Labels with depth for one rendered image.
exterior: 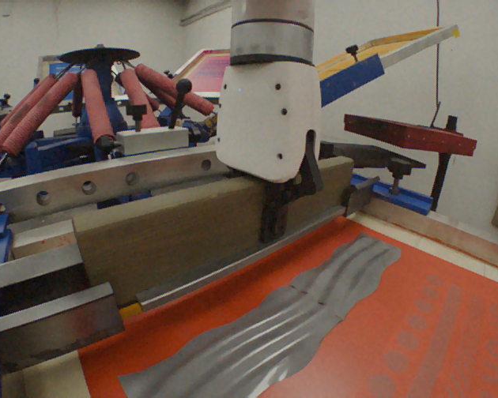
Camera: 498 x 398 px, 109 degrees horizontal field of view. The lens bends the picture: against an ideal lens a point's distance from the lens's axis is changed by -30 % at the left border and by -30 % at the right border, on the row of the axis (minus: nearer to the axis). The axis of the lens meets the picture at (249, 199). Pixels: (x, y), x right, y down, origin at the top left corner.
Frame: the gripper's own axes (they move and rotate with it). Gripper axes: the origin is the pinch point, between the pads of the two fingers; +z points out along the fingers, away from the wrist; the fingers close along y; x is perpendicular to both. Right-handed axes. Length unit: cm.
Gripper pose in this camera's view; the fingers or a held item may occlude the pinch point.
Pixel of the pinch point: (261, 215)
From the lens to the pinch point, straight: 27.0
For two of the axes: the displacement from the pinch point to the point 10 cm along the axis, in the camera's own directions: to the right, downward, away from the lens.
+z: -0.4, 9.2, 3.9
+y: 6.6, 3.2, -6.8
